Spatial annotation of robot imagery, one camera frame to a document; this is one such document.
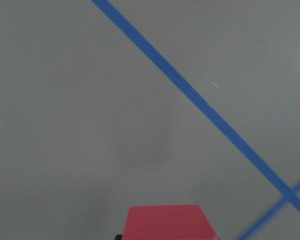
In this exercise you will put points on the red block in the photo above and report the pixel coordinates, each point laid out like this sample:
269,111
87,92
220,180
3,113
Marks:
168,222

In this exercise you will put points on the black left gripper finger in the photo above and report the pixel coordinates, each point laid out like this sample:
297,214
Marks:
118,237

